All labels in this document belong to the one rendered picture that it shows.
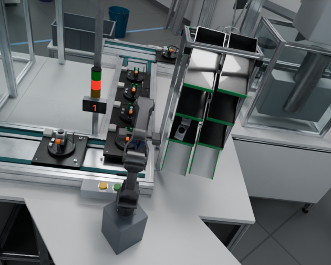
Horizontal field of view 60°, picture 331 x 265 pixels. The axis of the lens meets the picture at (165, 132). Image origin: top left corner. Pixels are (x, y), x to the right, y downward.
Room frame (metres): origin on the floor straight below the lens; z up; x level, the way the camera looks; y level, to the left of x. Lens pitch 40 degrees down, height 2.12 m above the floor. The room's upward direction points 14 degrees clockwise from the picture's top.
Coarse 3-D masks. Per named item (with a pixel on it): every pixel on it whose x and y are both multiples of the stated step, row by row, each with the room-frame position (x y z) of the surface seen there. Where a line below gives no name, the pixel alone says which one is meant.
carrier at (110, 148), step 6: (108, 126) 1.29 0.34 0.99; (114, 126) 1.30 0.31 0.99; (108, 132) 1.25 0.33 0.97; (114, 132) 1.27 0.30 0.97; (108, 138) 1.21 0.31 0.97; (114, 138) 1.22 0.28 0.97; (108, 144) 1.16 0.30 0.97; (114, 144) 1.17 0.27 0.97; (120, 144) 1.16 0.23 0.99; (132, 144) 1.19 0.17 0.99; (108, 150) 1.11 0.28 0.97; (114, 150) 1.12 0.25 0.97; (120, 150) 1.14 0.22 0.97; (138, 150) 1.17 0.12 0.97; (144, 150) 1.18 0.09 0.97; (108, 156) 1.08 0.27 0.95; (114, 156) 1.09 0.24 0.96; (120, 156) 1.10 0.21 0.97
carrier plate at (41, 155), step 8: (72, 136) 1.15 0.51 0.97; (80, 136) 1.17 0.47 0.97; (40, 144) 1.03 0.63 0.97; (80, 144) 1.11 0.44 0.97; (40, 152) 0.98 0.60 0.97; (48, 152) 0.99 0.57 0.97; (80, 152) 1.05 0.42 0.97; (32, 160) 0.91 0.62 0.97; (40, 160) 0.93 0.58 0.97; (48, 160) 0.94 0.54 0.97; (56, 160) 0.95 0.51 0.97; (64, 160) 0.97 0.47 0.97; (72, 160) 0.98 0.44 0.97; (80, 160) 0.99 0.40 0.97; (72, 168) 0.94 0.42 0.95
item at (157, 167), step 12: (180, 48) 1.33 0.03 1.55; (204, 48) 1.18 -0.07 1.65; (216, 48) 1.19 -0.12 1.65; (228, 48) 1.21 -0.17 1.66; (180, 60) 1.34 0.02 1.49; (180, 72) 1.17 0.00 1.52; (252, 72) 1.22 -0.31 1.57; (180, 84) 1.17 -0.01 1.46; (168, 96) 1.33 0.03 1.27; (168, 108) 1.34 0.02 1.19; (240, 108) 1.22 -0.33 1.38; (168, 120) 1.17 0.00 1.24; (228, 132) 1.23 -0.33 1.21; (156, 168) 1.17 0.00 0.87
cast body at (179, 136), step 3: (180, 126) 1.10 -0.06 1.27; (183, 126) 1.14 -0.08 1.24; (177, 129) 1.08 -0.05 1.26; (180, 129) 1.08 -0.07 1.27; (183, 129) 1.08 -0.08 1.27; (186, 129) 1.09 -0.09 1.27; (177, 132) 1.07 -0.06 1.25; (180, 132) 1.06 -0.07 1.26; (183, 132) 1.07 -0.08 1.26; (177, 135) 1.07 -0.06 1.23; (180, 135) 1.07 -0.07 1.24; (183, 135) 1.06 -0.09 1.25; (174, 138) 1.07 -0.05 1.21; (177, 138) 1.07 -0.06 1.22; (180, 138) 1.07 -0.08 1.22
